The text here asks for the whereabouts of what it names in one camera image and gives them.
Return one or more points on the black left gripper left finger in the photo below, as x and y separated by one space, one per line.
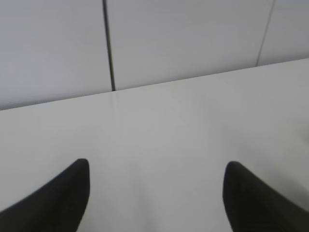
58 206

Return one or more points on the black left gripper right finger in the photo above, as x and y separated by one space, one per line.
253 206

